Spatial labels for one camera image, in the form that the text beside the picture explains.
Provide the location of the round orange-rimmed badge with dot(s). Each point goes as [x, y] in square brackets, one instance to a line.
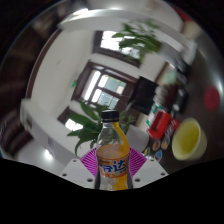
[155, 145]

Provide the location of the dark-framed window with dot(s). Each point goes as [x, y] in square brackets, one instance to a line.
[111, 43]
[71, 124]

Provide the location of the dark wooden double door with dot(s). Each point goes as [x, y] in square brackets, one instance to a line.
[106, 88]

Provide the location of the black chair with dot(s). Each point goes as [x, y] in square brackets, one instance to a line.
[143, 95]

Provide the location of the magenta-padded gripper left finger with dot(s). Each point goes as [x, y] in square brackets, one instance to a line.
[78, 173]

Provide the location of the round blue-rimmed badge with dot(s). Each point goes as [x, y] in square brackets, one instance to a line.
[158, 155]

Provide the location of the pale yellow plastic cup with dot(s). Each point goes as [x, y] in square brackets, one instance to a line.
[188, 140]

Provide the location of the green and white box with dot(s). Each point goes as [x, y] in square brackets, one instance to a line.
[154, 113]

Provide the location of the red rectangular box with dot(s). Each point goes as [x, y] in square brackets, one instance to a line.
[160, 124]

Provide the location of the orange soda plastic bottle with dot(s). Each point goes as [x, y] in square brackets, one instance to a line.
[112, 156]

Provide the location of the leafy plant in white pot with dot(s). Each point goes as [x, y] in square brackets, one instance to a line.
[140, 41]
[86, 128]

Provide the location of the green exit sign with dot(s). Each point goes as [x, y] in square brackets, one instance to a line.
[74, 83]

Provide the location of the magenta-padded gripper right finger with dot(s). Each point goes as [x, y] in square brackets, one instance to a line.
[150, 171]

